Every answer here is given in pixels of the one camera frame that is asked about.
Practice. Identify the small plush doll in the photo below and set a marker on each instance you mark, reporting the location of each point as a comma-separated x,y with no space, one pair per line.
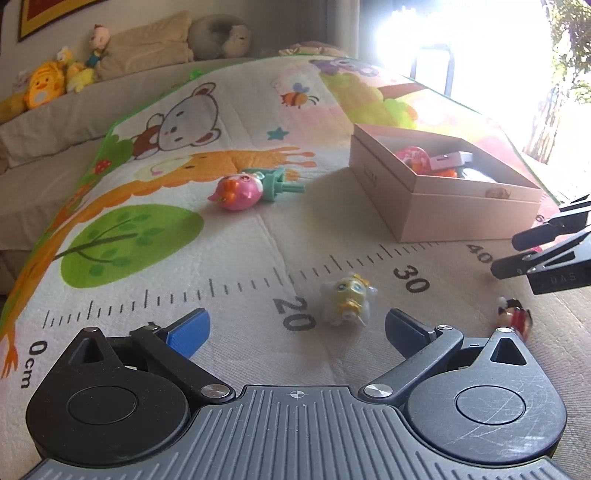
97,44

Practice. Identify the yellow wind-up toy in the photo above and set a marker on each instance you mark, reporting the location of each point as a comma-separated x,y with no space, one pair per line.
348,293

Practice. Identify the printed cartoon play mat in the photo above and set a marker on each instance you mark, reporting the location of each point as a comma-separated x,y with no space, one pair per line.
277,244

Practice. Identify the orange plastic toy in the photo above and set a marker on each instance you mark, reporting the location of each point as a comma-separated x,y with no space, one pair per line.
443,173

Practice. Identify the pink cardboard box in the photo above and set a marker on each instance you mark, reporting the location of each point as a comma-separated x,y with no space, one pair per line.
438,217

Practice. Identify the orange-yellow duck plush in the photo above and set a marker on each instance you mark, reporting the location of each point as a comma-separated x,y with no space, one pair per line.
44,87

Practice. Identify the long yellow plush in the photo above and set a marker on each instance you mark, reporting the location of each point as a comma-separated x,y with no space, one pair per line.
11,108

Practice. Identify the small red black figure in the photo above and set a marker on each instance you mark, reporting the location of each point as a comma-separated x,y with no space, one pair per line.
515,318

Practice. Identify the pink round cartoon toy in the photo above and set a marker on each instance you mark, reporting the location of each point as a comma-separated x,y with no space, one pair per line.
411,157

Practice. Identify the teal plastic toy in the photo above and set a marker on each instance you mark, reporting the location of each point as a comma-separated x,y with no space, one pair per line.
276,184

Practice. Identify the beige pillow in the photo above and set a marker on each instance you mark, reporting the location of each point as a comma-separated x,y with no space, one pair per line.
143,46

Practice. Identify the pink bird toy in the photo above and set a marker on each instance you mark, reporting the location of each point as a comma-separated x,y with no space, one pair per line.
238,193

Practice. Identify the grey bear plush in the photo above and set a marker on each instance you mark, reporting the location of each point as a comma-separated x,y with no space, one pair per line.
236,40

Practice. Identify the wooden framed picture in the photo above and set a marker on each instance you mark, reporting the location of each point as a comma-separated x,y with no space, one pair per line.
46,14

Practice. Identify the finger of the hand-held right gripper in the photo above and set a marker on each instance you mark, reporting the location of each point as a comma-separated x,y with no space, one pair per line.
549,230
540,261

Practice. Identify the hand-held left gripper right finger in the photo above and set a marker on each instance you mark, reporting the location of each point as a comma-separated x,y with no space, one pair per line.
405,330

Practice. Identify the floral cushion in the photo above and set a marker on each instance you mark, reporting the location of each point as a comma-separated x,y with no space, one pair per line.
309,48

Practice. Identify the small yellow duck plush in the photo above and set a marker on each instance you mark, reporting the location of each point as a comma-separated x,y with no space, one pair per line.
76,74

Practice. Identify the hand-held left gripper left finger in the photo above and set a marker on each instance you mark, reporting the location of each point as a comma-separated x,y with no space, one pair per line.
188,331

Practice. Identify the grey neck pillow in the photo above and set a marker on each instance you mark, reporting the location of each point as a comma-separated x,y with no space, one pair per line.
207,34

